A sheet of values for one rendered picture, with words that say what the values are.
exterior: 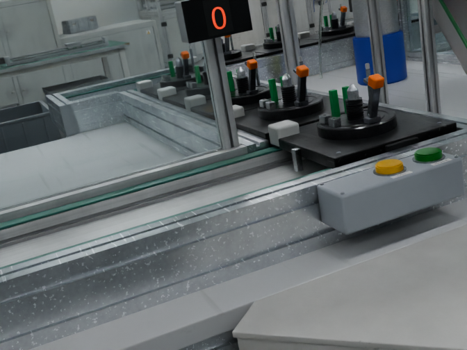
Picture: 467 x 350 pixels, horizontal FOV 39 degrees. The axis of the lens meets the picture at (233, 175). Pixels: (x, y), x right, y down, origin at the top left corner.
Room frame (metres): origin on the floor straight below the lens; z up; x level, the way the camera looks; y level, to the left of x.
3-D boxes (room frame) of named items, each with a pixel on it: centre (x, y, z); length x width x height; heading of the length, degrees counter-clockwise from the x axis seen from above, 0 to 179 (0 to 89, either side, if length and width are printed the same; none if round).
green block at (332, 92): (1.19, -0.20, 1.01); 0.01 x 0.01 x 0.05; 20
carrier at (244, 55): (2.51, -0.04, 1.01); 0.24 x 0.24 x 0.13; 20
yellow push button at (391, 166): (0.92, -0.23, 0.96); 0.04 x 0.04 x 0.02
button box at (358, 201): (0.92, -0.23, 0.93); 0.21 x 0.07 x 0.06; 110
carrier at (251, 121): (1.39, -0.15, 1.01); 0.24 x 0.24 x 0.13; 20
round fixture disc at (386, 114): (1.15, -0.23, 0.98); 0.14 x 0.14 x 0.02
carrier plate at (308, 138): (1.15, -0.23, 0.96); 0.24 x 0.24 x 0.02; 20
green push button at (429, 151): (0.95, -0.29, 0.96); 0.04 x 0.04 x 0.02
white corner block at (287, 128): (1.21, -0.11, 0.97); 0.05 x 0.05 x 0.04; 20
